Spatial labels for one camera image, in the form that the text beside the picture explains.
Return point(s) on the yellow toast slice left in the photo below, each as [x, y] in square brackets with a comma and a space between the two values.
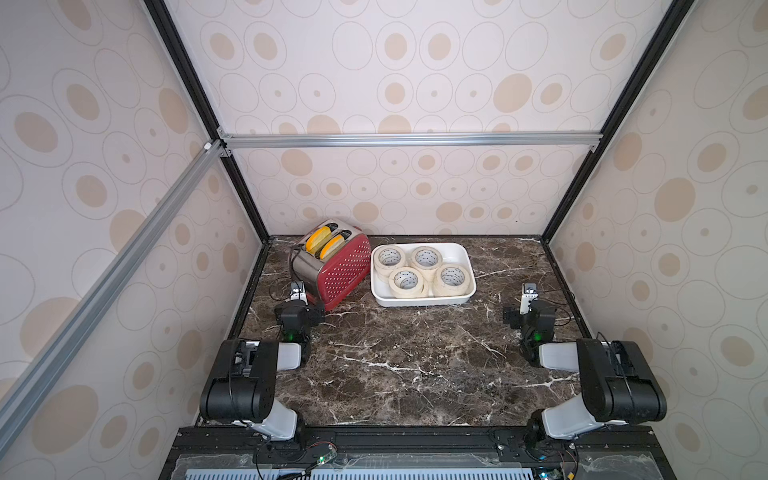
[318, 239]

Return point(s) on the red polka-dot toaster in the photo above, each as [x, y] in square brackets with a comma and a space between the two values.
[329, 282]

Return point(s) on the horizontal aluminium frame bar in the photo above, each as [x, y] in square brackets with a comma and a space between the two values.
[396, 140]

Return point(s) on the white plastic storage box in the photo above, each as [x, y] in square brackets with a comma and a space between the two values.
[452, 253]

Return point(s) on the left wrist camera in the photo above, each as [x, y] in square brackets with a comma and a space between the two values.
[298, 292]

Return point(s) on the masking tape roll four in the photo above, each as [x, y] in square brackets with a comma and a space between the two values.
[450, 280]

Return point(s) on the masking tape roll one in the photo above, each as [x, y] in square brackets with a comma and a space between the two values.
[387, 259]

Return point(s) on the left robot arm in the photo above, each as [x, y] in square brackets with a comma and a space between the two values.
[241, 386]

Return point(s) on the diagonal aluminium frame bar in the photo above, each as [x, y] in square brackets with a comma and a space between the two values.
[57, 354]

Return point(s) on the masking tape roll three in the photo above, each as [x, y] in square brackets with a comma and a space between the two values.
[407, 283]

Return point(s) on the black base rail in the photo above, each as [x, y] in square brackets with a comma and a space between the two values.
[613, 452]

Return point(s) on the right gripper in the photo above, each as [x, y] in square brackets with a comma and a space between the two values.
[533, 315]

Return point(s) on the yellow toast slice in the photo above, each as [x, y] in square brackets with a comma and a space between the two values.
[318, 239]
[329, 249]

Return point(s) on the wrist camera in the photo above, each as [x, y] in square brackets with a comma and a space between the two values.
[298, 292]
[529, 294]

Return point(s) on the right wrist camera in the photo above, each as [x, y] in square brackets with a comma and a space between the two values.
[529, 294]

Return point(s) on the yellow toast slice right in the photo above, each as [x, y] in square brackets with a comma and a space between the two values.
[329, 249]

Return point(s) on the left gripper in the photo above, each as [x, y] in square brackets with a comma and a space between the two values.
[313, 315]

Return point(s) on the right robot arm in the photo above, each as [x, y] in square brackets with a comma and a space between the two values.
[617, 385]

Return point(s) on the masking tape roll two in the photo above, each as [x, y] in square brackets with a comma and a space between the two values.
[427, 260]

